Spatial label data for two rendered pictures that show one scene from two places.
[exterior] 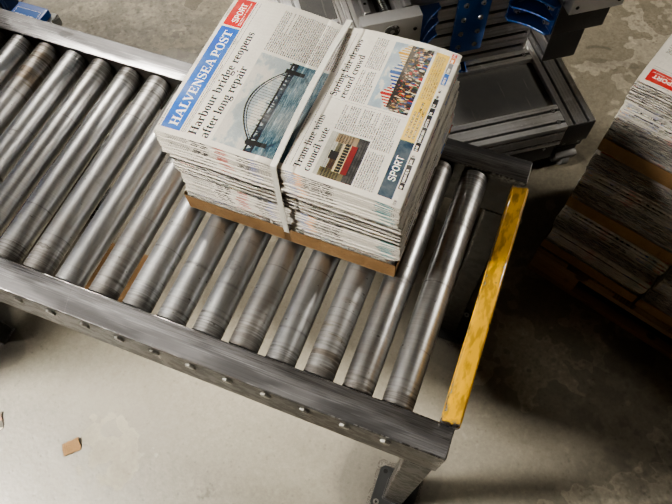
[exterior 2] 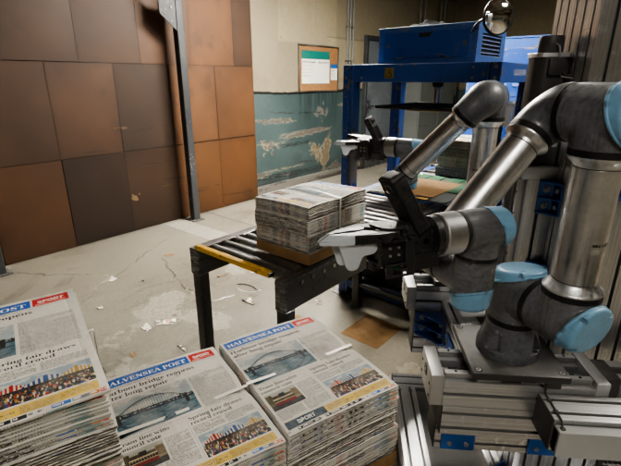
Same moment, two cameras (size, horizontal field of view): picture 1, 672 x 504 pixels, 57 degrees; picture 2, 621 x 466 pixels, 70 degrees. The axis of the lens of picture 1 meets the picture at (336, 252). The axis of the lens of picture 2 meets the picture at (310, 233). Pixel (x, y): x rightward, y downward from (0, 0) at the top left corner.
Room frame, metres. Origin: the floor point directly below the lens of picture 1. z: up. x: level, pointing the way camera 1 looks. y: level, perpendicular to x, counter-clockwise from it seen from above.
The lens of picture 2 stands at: (1.10, -1.66, 1.47)
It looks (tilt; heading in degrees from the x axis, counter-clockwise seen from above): 19 degrees down; 106
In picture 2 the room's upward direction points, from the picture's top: straight up
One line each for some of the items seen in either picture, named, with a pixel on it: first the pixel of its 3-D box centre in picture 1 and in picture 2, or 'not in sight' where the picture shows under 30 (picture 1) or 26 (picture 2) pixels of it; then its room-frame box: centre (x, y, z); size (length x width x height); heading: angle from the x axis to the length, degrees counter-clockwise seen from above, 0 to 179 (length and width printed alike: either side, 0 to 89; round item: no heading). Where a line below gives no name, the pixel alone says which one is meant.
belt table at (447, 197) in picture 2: not in sight; (428, 193); (1.05, 1.30, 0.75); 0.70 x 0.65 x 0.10; 66
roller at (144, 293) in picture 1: (196, 201); not in sight; (0.59, 0.25, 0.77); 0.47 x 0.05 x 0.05; 156
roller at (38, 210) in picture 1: (73, 160); not in sight; (0.70, 0.49, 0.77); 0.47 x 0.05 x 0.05; 156
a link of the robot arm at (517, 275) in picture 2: not in sight; (518, 290); (1.31, -0.60, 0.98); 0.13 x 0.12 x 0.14; 127
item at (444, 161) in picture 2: not in sight; (464, 155); (1.28, 1.82, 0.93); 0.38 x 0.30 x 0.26; 66
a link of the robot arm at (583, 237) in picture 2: not in sight; (584, 224); (1.39, -0.70, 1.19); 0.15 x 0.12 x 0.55; 127
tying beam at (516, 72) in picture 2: not in sight; (438, 73); (1.05, 1.30, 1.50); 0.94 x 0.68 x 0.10; 156
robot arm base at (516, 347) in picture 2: not in sight; (509, 331); (1.31, -0.59, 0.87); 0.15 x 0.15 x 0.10
